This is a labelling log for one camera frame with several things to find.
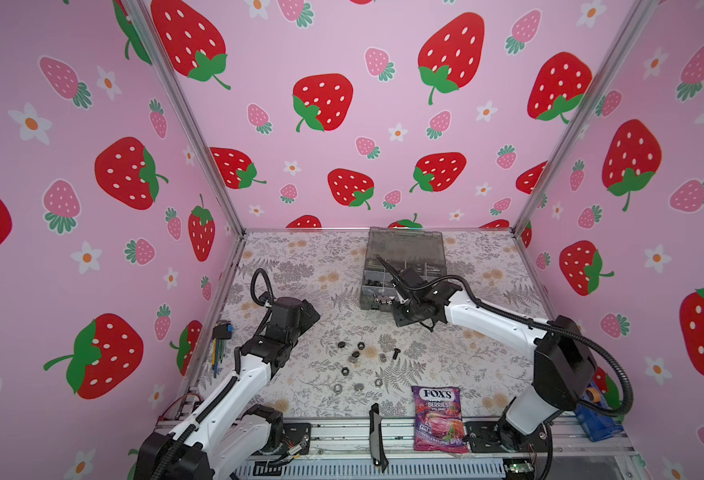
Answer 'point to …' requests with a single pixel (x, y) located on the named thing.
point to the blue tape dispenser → (596, 423)
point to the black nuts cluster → (355, 354)
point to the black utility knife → (375, 438)
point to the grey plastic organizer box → (423, 250)
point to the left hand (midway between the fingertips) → (304, 312)
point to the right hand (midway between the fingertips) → (395, 313)
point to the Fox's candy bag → (438, 419)
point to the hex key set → (221, 332)
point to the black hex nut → (345, 371)
